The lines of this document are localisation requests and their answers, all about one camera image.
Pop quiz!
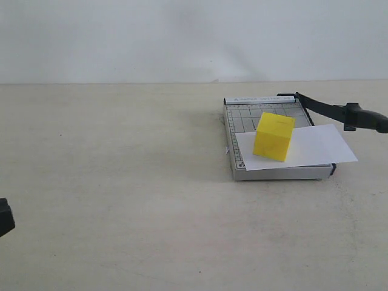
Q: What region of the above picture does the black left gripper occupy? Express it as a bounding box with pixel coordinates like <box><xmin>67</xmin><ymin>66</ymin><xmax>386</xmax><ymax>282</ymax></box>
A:
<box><xmin>0</xmin><ymin>198</ymin><xmax>15</xmax><ymax>237</ymax></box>

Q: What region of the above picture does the yellow foam cube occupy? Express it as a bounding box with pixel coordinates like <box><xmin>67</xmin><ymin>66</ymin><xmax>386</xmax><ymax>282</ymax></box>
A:
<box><xmin>253</xmin><ymin>112</ymin><xmax>296</xmax><ymax>162</ymax></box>

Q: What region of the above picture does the white paper sheet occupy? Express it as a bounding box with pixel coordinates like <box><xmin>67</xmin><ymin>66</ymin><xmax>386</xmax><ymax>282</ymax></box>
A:
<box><xmin>236</xmin><ymin>124</ymin><xmax>358</xmax><ymax>171</ymax></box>

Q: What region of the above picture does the black cutter blade arm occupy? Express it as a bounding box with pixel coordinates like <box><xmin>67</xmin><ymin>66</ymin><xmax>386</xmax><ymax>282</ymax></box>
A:
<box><xmin>295</xmin><ymin>92</ymin><xmax>387</xmax><ymax>133</ymax></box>

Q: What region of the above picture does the grey paper cutter base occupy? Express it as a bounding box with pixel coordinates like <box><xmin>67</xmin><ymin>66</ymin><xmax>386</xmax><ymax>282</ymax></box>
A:
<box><xmin>223</xmin><ymin>93</ymin><xmax>336</xmax><ymax>181</ymax></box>

